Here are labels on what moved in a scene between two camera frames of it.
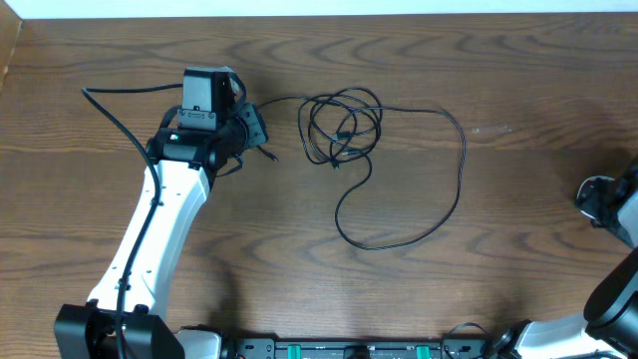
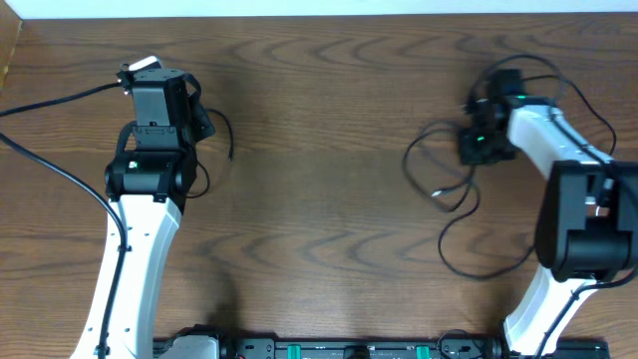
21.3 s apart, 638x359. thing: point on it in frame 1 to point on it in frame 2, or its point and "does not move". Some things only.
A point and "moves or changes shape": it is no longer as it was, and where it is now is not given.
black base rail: (270, 348) does not move
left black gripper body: (247, 128) to (199, 125)
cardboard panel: (10, 29) does not move
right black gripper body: (599, 206) to (479, 148)
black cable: (337, 126) to (476, 206)
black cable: (240, 162) moves or changes shape
